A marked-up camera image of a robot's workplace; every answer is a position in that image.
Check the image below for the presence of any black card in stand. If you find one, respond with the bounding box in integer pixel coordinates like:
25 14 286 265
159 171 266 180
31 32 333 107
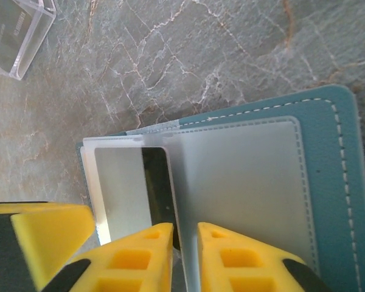
0 0 35 72

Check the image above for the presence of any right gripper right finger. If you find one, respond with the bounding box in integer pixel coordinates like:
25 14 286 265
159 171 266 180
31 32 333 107
196 221 334 292

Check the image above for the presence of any teal card holder wallet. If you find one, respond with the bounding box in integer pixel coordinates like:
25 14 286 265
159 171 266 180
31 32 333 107
75 84 365 292

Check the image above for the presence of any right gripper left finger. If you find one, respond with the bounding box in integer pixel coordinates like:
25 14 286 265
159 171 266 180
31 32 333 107
38 221 175 292

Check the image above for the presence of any grey card with black stripe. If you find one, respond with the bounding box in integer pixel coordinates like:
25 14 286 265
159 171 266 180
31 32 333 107
93 146 179 246

